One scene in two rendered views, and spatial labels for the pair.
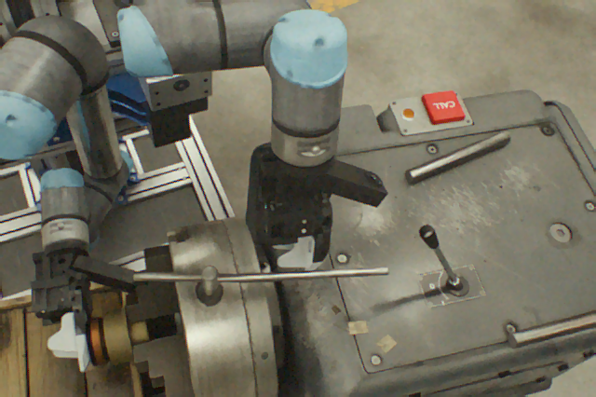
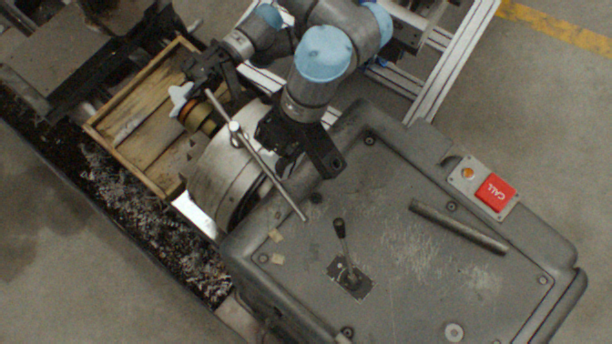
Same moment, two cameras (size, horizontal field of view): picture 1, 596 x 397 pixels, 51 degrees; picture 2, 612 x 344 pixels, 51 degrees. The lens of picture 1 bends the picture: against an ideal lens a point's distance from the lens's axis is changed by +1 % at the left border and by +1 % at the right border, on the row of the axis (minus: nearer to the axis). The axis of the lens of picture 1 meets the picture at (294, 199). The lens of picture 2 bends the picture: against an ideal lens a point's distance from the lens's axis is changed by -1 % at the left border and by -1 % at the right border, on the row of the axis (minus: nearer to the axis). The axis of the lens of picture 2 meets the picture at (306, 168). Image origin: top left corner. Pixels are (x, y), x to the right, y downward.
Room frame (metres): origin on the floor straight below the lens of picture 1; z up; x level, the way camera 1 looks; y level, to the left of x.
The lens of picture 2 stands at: (0.21, -0.38, 2.44)
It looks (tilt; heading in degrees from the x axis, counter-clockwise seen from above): 71 degrees down; 60
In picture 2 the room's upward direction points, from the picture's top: 6 degrees clockwise
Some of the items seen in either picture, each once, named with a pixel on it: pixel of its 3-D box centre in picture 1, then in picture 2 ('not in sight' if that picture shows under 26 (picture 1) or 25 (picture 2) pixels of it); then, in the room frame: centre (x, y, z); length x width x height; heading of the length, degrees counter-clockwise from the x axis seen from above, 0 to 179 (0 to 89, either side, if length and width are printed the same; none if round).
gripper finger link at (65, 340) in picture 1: (67, 342); (178, 96); (0.24, 0.30, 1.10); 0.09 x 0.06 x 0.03; 24
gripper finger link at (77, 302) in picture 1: (78, 310); (198, 86); (0.29, 0.30, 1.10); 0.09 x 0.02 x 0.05; 24
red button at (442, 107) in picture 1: (442, 108); (494, 193); (0.73, -0.22, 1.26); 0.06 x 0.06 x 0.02; 25
